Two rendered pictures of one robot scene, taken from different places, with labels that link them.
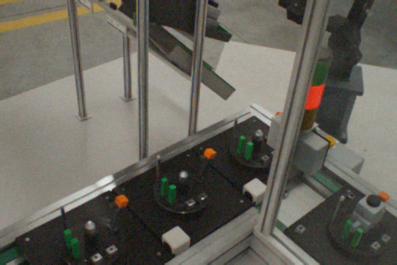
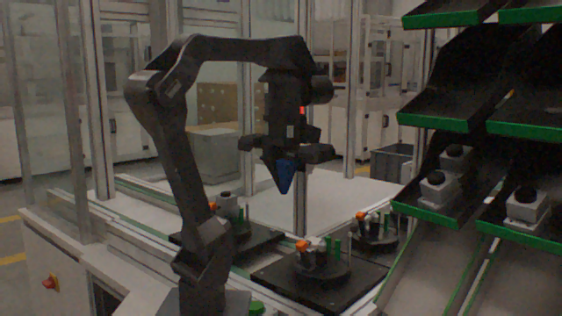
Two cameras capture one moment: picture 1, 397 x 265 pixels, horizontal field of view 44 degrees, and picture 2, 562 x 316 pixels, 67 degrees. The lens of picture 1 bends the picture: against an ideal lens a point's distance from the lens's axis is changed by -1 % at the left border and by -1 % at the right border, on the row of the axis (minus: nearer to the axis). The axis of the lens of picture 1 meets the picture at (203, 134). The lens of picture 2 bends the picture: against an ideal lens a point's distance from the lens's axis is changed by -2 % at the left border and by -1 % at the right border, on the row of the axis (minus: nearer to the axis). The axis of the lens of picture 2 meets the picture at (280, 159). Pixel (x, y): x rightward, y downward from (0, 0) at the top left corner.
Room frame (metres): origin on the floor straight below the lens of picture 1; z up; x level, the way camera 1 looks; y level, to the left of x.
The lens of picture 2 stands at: (1.89, -0.30, 1.46)
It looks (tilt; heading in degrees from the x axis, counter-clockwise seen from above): 13 degrees down; 176
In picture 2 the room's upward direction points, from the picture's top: straight up
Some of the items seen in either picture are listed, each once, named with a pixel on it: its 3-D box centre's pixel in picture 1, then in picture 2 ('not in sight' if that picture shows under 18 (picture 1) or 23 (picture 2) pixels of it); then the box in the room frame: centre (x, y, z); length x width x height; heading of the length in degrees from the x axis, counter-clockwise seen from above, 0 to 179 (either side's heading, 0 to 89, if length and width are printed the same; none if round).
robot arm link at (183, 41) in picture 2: not in sight; (229, 66); (1.22, -0.33, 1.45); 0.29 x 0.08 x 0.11; 130
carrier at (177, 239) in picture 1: (183, 183); (374, 226); (0.80, 0.04, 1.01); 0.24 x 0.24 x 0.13; 44
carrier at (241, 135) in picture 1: (257, 142); (321, 254); (0.97, -0.14, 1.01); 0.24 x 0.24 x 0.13; 44
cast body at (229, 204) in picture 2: not in sight; (228, 203); (0.72, -0.37, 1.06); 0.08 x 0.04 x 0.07; 134
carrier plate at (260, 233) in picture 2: not in sight; (226, 236); (0.72, -0.37, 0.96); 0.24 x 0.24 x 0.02; 44
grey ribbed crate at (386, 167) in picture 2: not in sight; (422, 168); (-0.91, 0.90, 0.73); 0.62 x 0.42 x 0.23; 44
